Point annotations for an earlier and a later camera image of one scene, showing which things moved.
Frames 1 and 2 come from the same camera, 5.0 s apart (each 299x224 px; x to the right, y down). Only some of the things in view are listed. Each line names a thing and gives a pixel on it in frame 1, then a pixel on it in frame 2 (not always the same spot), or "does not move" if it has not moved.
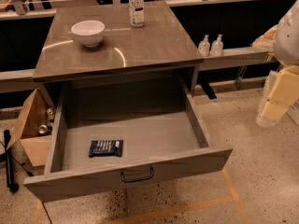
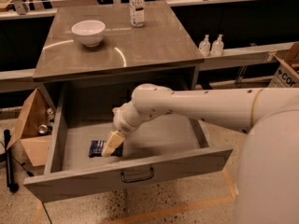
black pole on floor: [14, 188] does not move
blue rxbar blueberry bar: [106, 147] does not move
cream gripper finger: [273, 111] -> [126, 119]
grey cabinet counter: [160, 49] does not move
